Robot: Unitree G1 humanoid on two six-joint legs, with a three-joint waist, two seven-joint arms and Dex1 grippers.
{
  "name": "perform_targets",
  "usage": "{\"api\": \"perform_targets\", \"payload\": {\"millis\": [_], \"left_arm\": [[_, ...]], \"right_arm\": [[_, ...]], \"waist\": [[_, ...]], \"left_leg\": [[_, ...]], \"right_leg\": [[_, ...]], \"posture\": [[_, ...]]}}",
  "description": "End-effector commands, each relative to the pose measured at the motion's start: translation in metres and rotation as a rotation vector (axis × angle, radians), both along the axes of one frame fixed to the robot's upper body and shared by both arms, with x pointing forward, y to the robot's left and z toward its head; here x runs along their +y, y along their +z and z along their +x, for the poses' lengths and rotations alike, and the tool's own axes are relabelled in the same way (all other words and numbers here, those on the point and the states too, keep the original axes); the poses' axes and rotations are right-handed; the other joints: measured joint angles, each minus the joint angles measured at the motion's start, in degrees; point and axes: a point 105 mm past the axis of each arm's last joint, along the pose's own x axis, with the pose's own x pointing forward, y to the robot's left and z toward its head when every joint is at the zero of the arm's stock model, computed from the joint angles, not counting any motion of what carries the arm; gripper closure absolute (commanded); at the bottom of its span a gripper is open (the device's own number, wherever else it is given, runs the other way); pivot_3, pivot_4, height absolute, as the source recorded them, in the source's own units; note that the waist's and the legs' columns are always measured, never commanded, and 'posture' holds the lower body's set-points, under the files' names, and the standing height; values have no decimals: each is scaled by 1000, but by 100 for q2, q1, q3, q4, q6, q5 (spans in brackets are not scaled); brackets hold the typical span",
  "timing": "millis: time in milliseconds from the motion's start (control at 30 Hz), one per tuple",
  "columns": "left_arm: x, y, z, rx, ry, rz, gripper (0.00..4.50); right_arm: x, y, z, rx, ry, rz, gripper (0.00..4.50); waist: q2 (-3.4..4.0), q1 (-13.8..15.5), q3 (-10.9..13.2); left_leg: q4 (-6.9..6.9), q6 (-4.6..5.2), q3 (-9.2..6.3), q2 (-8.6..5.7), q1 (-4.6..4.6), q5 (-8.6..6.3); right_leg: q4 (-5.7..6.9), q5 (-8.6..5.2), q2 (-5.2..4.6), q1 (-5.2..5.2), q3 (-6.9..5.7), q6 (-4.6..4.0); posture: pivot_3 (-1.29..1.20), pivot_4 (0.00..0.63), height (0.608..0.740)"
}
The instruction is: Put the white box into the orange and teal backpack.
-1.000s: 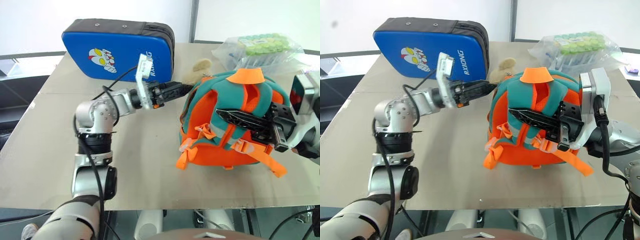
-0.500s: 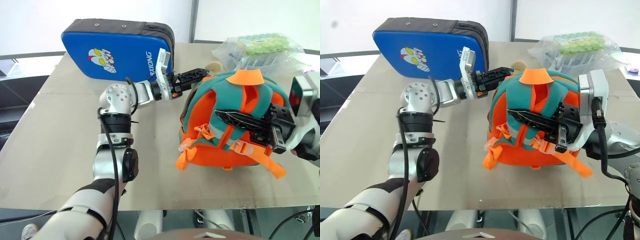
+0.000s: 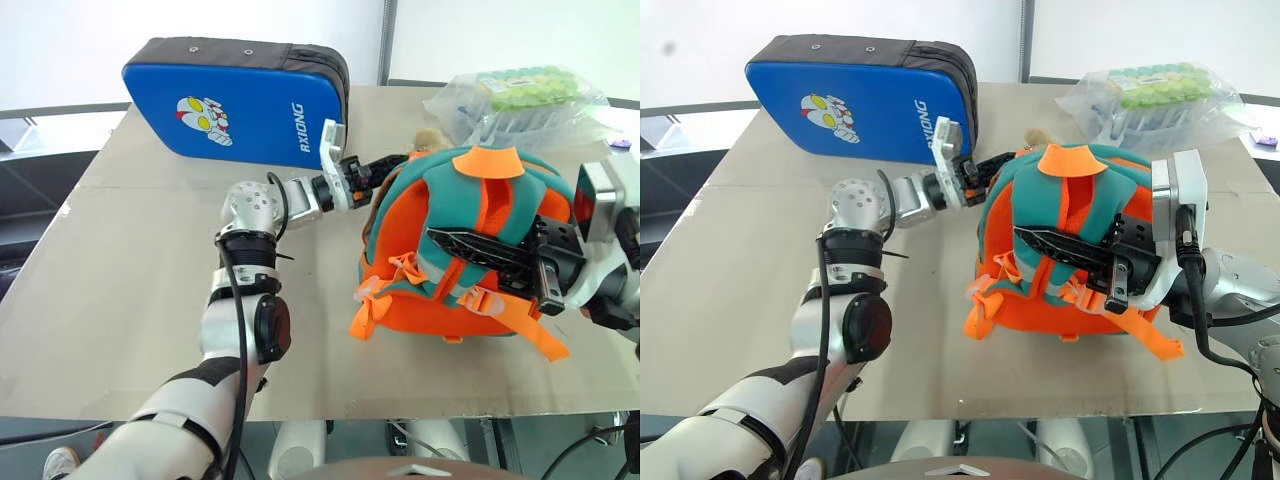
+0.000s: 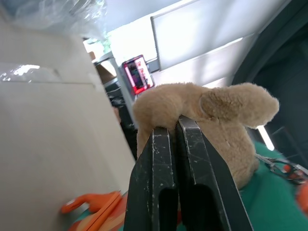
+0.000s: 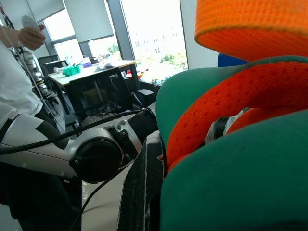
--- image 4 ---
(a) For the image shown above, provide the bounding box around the clear plastic wrap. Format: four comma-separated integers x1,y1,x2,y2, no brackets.
0,0,114,84

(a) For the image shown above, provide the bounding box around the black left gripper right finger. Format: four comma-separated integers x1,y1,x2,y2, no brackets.
175,114,255,231

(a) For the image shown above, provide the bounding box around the orange and teal backpack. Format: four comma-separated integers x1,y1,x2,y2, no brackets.
61,141,308,231

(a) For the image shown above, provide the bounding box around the white panel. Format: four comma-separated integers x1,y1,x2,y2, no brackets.
150,0,293,72

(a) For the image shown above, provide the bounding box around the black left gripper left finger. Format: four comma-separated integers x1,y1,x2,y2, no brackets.
123,127,180,231

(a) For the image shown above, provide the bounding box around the tan plush bear keychain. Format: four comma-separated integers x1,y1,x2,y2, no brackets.
132,82,280,191

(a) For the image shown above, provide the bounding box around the red and white card box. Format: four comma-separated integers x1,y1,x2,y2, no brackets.
122,54,155,96

